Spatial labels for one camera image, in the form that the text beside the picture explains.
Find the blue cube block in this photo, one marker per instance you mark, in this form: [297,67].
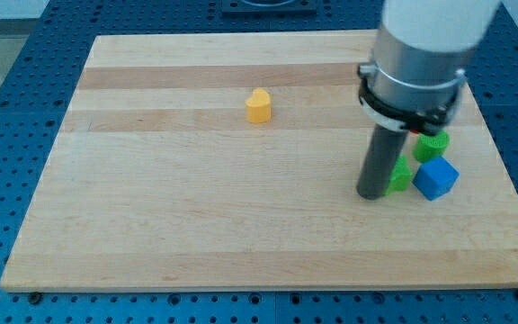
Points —
[435,178]

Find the yellow heart block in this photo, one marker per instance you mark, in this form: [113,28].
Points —
[258,106]

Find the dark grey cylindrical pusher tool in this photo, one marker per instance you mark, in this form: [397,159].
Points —
[380,159]

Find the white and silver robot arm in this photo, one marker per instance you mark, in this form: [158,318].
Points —
[417,68]

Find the light wooden board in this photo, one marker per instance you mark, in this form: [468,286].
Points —
[156,182]

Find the green star block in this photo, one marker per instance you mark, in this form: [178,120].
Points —
[400,177]

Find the green cylinder block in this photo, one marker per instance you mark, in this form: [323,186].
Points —
[430,147]

